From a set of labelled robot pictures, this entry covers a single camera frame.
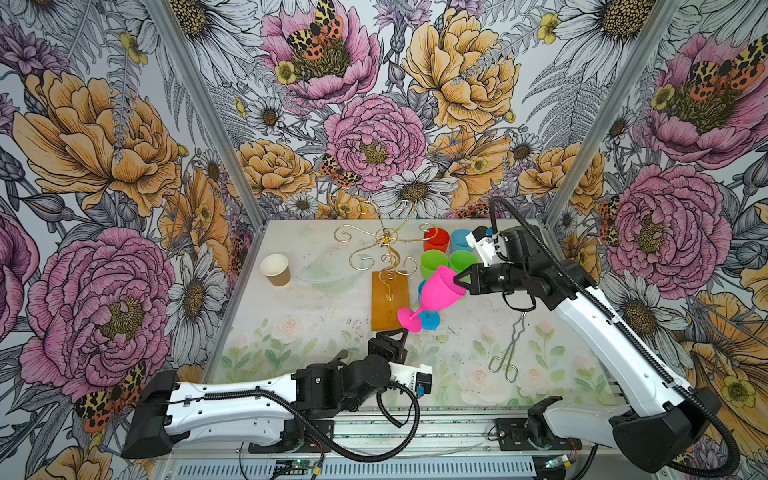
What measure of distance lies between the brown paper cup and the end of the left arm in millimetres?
478

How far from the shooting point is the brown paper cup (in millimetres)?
988

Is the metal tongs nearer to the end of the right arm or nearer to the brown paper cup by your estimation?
the end of the right arm

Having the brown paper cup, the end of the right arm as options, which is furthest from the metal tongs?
the brown paper cup

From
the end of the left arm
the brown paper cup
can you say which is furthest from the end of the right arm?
the brown paper cup

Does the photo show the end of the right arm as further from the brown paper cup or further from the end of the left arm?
the brown paper cup

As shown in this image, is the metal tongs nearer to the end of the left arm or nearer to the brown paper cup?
the end of the left arm

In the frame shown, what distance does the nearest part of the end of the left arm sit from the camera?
2.01 ft
